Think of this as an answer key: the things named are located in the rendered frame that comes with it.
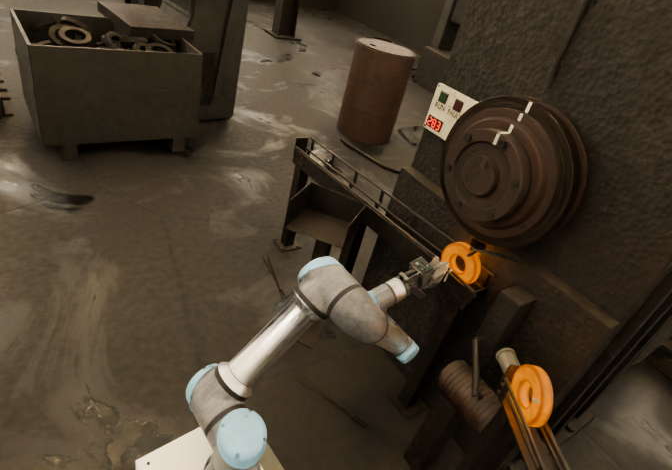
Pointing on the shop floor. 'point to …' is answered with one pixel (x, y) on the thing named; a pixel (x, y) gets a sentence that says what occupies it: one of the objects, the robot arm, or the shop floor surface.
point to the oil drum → (374, 90)
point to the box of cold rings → (104, 82)
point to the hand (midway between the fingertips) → (445, 266)
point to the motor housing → (451, 414)
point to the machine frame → (416, 176)
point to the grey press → (195, 22)
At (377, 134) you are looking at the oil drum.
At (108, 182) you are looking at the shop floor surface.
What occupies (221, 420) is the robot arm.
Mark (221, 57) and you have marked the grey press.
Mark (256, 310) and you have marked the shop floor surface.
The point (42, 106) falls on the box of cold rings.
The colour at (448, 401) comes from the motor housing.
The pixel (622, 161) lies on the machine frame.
